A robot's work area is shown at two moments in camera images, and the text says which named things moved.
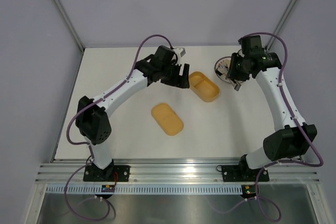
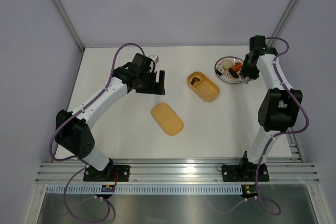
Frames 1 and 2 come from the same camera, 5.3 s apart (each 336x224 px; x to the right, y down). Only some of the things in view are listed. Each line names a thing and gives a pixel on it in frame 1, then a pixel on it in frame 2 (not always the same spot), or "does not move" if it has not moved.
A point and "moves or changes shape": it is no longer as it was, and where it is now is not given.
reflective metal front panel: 276,204 does not move
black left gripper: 181,81 -> 156,88
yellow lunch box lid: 167,118 does not move
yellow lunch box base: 205,88 does not move
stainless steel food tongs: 238,85 moves or changes shape
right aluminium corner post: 289,10 does not move
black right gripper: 232,74 -> 253,75
